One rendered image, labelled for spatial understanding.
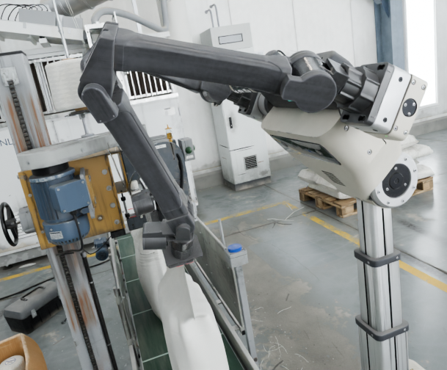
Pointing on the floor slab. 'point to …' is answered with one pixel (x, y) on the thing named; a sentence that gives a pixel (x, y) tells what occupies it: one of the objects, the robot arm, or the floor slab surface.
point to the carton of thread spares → (28, 349)
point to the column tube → (24, 92)
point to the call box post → (246, 313)
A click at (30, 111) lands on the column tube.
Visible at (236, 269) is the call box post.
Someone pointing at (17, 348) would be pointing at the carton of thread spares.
